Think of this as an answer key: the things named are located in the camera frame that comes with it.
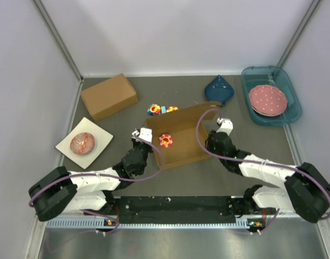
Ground pink plush flower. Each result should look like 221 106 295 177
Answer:
159 134 173 148

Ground brown cardboard box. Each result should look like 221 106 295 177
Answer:
80 73 139 122
145 101 220 170

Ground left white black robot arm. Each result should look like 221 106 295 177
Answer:
29 137 152 222

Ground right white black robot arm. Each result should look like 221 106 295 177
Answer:
205 130 330 223

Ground closed brown cardboard box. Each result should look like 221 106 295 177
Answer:
80 73 139 122

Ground white square board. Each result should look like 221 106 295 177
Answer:
55 117 113 169

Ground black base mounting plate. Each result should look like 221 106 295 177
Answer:
84 195 265 225

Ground dark blue teardrop dish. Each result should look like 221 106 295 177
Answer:
204 75 235 106

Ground red patterned bowl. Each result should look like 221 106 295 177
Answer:
70 132 95 155

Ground rainbow plush flower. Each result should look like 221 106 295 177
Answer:
147 104 161 116

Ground light blue highlighter pen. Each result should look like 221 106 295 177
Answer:
161 106 167 114

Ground orange plush flower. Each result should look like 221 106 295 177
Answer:
167 106 178 113

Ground pink polka dot plate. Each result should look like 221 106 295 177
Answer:
249 85 288 117

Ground teal transparent plastic bin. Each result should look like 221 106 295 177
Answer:
241 66 302 126

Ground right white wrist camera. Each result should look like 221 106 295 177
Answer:
216 118 233 136

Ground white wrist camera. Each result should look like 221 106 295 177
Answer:
132 127 153 143
216 118 233 136

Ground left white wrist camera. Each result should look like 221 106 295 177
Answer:
132 127 153 143

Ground grey slotted cable duct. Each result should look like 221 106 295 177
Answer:
46 217 265 230

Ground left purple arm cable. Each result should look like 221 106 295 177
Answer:
28 134 166 235

